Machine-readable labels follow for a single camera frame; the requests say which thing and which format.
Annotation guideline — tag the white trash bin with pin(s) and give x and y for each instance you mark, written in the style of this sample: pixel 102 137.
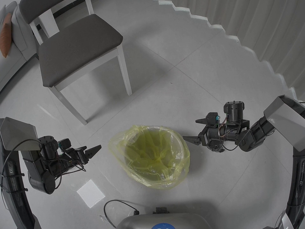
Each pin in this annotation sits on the white trash bin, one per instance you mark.
pixel 182 147

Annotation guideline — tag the orange cushion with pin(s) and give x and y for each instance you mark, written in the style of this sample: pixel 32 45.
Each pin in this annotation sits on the orange cushion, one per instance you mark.
pixel 6 34

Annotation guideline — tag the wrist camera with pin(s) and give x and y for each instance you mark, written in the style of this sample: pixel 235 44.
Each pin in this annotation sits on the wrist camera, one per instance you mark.
pixel 212 119
pixel 64 144

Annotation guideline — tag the pale grey sofa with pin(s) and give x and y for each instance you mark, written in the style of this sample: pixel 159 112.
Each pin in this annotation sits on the pale grey sofa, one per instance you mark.
pixel 19 39

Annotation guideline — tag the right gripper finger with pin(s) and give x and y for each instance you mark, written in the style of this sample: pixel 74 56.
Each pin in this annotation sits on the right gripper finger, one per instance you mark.
pixel 202 121
pixel 194 140

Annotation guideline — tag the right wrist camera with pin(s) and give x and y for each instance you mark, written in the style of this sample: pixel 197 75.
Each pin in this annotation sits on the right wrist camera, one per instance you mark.
pixel 212 119

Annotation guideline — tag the white chair with grey seat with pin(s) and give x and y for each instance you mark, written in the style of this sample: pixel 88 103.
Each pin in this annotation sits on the white chair with grey seat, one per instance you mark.
pixel 78 46

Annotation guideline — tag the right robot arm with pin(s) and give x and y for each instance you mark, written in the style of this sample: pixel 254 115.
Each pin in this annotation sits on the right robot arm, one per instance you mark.
pixel 283 118

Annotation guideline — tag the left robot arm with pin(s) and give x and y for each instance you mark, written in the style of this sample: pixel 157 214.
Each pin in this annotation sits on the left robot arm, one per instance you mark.
pixel 19 137

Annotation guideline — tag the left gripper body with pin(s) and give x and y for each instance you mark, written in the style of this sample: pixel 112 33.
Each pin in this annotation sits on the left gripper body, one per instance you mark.
pixel 73 160

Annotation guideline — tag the yellow plastic bag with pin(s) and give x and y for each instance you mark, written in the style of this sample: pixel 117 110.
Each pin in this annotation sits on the yellow plastic bag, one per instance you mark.
pixel 152 156

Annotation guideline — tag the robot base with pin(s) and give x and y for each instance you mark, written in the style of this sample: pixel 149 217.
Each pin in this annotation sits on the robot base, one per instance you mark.
pixel 164 221

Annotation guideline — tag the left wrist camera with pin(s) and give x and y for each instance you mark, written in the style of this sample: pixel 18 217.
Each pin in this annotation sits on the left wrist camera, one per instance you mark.
pixel 64 144

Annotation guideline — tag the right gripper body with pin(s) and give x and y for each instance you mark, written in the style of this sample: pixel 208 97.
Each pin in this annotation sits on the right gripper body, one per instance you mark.
pixel 214 136

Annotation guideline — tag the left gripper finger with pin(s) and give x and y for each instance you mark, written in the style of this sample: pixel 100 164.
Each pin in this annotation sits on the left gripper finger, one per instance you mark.
pixel 93 152
pixel 79 149

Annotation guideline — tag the white curtain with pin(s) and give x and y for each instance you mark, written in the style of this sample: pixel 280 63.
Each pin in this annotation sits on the white curtain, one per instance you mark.
pixel 257 11

